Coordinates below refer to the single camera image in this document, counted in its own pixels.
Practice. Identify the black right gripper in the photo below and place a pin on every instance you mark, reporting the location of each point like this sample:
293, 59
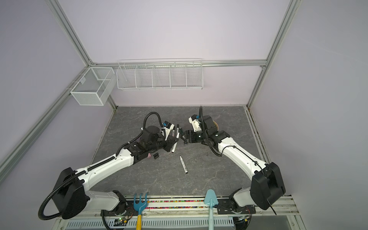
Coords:
189, 134

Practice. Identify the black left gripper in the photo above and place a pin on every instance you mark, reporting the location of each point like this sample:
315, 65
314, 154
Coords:
170, 141

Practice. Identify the white whiteboard marker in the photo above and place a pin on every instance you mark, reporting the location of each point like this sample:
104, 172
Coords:
183, 164
174, 146

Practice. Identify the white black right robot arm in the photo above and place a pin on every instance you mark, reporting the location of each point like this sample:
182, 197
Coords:
267, 185

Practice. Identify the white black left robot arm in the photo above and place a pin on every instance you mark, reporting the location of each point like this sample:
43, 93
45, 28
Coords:
72, 192

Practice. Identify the light blue garden trowel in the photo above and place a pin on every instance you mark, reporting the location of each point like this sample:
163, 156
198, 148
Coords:
211, 201

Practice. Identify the white mesh box basket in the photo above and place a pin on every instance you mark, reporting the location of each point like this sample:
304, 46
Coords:
95, 86

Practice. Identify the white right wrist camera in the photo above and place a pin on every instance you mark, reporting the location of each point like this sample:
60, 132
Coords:
196, 124

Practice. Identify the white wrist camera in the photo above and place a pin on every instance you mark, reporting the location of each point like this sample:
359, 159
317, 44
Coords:
196, 124
166, 129

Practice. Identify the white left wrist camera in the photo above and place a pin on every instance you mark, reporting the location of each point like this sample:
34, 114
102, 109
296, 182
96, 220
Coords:
166, 129

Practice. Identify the white wire shelf basket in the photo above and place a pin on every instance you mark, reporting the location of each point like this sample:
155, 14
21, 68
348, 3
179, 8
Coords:
164, 73

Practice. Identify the blue garden fork yellow handle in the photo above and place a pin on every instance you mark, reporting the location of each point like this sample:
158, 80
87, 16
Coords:
139, 205

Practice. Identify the aluminium front rail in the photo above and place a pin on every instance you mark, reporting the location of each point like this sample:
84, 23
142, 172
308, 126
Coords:
195, 206

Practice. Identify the white perforated cable duct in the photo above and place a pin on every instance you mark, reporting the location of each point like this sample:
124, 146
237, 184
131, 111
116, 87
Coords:
150, 223

